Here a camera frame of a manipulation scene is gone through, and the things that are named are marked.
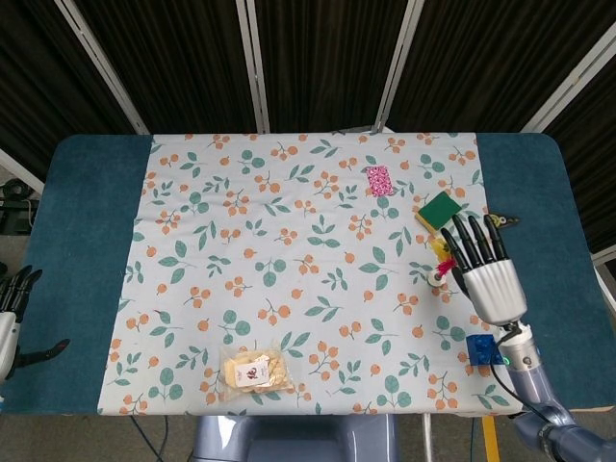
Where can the pink patterned card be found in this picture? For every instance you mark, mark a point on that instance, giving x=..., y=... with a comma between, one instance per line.
x=380, y=181

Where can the blue grey robot torso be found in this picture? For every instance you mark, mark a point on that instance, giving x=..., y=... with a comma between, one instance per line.
x=293, y=440

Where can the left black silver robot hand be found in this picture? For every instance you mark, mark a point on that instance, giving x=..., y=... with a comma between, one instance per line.
x=7, y=337

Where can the yellow floor strip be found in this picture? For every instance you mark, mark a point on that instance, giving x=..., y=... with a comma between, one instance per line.
x=490, y=440

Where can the dark blue table cover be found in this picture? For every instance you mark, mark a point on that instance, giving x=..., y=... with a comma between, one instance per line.
x=86, y=216

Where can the blue building block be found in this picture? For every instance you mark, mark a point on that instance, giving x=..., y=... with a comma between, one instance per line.
x=481, y=351

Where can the black correction tape dispenser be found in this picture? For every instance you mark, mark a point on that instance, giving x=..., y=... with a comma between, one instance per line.
x=510, y=221

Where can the floral tablecloth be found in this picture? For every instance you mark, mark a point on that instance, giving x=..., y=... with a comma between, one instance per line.
x=289, y=269

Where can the white screen frame post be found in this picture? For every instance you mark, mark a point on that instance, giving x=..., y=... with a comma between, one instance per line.
x=397, y=62
x=605, y=256
x=572, y=82
x=255, y=67
x=21, y=171
x=103, y=69

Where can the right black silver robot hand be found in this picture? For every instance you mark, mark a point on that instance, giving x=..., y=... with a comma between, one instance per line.
x=493, y=289

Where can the colourful feather shuttlecock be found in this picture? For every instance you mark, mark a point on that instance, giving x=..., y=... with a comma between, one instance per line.
x=437, y=278

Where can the dark ribbed screen panel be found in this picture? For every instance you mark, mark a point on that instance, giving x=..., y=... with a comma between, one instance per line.
x=38, y=72
x=327, y=58
x=594, y=168
x=481, y=58
x=183, y=58

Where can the clear bag of snacks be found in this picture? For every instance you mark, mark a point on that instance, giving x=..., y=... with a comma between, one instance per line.
x=255, y=373

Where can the green yellow sponge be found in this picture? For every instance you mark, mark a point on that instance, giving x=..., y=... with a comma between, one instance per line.
x=438, y=208

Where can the black equipment on floor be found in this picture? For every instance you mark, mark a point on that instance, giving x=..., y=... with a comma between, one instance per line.
x=14, y=207

